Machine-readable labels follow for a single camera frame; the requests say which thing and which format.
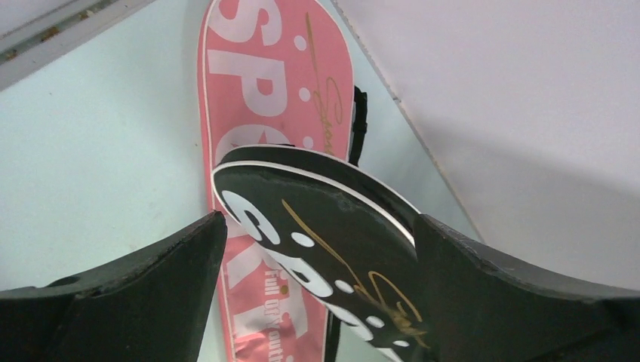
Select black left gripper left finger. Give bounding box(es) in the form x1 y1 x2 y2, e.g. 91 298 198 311
1 212 227 361

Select pink racket cover bag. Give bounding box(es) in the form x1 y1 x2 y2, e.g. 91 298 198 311
197 0 354 361

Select black racket cover bag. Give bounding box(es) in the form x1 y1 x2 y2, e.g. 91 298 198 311
212 145 439 361

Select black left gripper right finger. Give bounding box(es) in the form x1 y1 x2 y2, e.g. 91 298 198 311
414 214 639 361

